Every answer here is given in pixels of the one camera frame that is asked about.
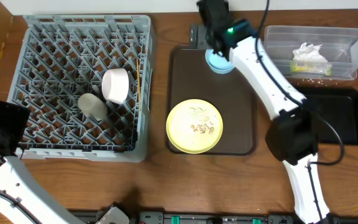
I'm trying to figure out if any light blue bowl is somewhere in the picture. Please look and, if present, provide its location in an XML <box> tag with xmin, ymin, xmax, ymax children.
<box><xmin>205</xmin><ymin>49</ymin><xmax>234</xmax><ymax>74</ymax></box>

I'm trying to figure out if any white napkin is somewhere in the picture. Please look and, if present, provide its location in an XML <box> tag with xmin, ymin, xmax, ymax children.
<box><xmin>292</xmin><ymin>42</ymin><xmax>328</xmax><ymax>63</ymax></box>

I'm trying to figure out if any wooden chopstick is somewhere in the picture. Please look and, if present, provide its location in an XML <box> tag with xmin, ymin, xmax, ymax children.
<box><xmin>136</xmin><ymin>58</ymin><xmax>142</xmax><ymax>110</ymax></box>

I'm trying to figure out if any yellow plate with crumbs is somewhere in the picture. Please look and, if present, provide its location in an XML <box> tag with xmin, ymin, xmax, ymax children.
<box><xmin>166</xmin><ymin>99</ymin><xmax>223</xmax><ymax>154</ymax></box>

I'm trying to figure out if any cream white cup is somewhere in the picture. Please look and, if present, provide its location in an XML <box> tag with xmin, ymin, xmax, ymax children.
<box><xmin>78</xmin><ymin>93</ymin><xmax>108</xmax><ymax>121</ymax></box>

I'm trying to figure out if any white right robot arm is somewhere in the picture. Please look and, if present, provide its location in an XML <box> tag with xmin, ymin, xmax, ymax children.
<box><xmin>196</xmin><ymin>0</ymin><xmax>329</xmax><ymax>223</ymax></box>

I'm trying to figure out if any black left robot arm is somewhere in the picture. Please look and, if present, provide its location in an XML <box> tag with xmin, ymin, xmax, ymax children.
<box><xmin>0</xmin><ymin>101</ymin><xmax>82</xmax><ymax>223</ymax></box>

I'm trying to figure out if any grey dishwasher rack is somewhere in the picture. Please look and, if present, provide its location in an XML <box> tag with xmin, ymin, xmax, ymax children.
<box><xmin>8</xmin><ymin>15</ymin><xmax>155</xmax><ymax>162</ymax></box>

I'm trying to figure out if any dark brown serving tray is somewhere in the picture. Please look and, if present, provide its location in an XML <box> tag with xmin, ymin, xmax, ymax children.
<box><xmin>167</xmin><ymin>45</ymin><xmax>258</xmax><ymax>156</ymax></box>

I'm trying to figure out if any clear plastic bin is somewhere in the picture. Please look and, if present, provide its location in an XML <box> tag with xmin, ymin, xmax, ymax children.
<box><xmin>264</xmin><ymin>26</ymin><xmax>358</xmax><ymax>80</ymax></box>

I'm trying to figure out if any black tray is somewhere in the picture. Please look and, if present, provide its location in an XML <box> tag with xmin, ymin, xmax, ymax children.
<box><xmin>297</xmin><ymin>86</ymin><xmax>358</xmax><ymax>146</ymax></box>

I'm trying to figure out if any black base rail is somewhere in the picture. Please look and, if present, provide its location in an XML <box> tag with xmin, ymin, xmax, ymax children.
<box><xmin>69</xmin><ymin>210</ymin><xmax>358</xmax><ymax>224</ymax></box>

